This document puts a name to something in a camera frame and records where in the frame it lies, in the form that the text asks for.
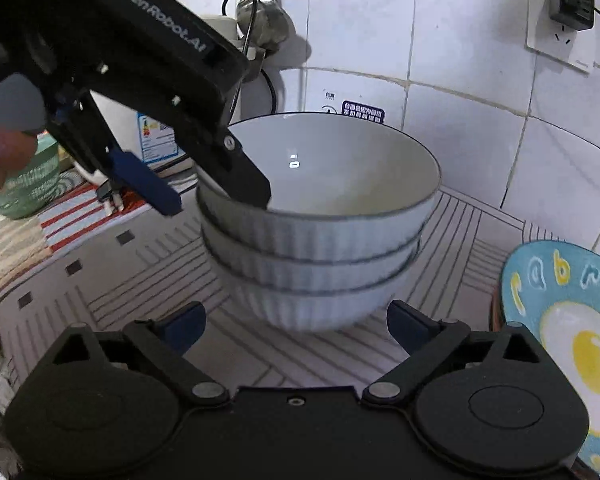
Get white ribbed bowl back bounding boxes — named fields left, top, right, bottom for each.
left=200, top=216, right=420, bottom=292

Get white ribbed bowl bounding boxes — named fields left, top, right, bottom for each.
left=208, top=252, right=417, bottom=333
left=200, top=216, right=420, bottom=292

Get black-rimmed white bowl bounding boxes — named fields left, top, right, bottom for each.
left=198, top=113, right=441, bottom=262

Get teal fried egg plate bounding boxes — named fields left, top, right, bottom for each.
left=501, top=240, right=600, bottom=475

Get left hand pink nails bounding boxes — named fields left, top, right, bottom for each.
left=0, top=131, right=38, bottom=189

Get white rice cooker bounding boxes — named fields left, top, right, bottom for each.
left=86, top=12, right=242, bottom=187

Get striped table cloth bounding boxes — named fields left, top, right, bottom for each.
left=0, top=188, right=546, bottom=388

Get green plastic strainer basket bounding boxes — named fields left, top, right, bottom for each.
left=0, top=133, right=60, bottom=220

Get red striped towel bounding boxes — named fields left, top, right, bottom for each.
left=0, top=170, right=145, bottom=292

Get hanging steel ladle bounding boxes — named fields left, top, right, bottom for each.
left=222, top=0, right=294, bottom=82

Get black power adapter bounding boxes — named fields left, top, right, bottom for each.
left=550, top=0, right=595, bottom=30

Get wall sticker label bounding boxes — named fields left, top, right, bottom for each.
left=321, top=92, right=386, bottom=124

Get white wall socket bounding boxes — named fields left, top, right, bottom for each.
left=526, top=0, right=596, bottom=74

